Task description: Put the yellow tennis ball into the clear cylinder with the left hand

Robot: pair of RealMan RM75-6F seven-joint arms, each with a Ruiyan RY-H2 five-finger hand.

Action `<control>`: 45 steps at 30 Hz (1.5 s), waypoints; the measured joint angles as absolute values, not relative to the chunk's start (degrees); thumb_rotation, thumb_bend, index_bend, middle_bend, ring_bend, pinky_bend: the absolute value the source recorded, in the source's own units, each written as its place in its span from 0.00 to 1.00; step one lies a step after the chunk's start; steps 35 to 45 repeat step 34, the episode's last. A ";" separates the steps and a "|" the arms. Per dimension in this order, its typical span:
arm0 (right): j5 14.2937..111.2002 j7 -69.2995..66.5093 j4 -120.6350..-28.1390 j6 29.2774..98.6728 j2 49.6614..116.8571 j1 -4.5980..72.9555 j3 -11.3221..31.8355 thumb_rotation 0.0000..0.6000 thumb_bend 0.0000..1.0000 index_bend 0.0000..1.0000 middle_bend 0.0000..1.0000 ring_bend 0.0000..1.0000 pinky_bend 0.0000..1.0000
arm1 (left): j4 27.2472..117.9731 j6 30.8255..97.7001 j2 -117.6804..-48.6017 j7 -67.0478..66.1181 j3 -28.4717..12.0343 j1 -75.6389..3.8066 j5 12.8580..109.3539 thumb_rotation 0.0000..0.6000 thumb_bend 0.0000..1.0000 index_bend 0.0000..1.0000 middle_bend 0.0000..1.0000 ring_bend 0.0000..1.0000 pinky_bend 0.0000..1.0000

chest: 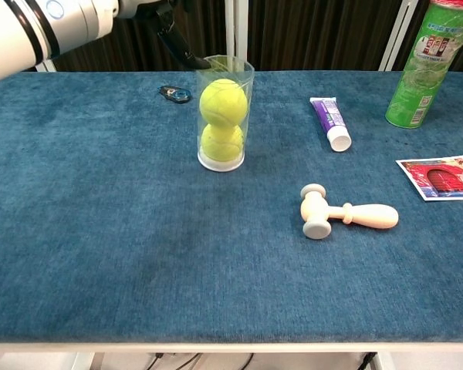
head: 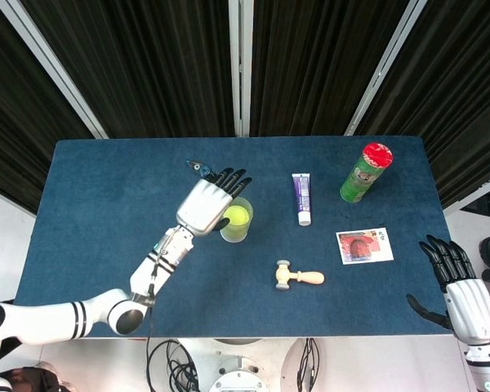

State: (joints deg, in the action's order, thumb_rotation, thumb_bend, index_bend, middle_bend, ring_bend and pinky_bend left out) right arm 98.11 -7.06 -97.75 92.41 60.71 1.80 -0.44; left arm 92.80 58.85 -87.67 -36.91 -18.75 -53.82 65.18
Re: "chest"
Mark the yellow tennis ball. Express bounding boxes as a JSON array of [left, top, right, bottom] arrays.
[[200, 123, 243, 162], [199, 78, 248, 127]]

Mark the red printed photo card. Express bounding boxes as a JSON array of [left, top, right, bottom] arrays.
[[395, 153, 463, 202]]

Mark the clear plastic tube container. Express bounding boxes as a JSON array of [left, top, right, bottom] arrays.
[[195, 55, 255, 173]]

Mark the blue velvet table cover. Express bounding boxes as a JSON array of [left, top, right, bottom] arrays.
[[0, 70, 463, 345]]

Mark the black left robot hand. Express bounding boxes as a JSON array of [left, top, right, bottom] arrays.
[[115, 0, 211, 71]]

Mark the white table leg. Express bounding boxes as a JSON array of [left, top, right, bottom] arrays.
[[369, 351, 395, 370], [70, 351, 96, 370]]

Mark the purple white toothpaste tube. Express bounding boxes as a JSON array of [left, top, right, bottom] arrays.
[[309, 96, 353, 153]]

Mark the white upright frame post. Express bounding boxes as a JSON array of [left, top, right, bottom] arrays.
[[225, 0, 248, 59]]

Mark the blue black keychain gadget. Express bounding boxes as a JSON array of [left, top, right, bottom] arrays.
[[157, 85, 191, 104]]

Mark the green chips can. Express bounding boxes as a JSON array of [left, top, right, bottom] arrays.
[[384, 0, 463, 130]]

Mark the white slanted frame post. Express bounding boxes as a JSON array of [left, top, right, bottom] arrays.
[[34, 57, 57, 73], [378, 0, 421, 72]]

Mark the wooden toy hammer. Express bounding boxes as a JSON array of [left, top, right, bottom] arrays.
[[299, 183, 400, 238]]

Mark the dark pleated curtain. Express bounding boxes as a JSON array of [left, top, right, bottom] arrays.
[[53, 0, 463, 73]]

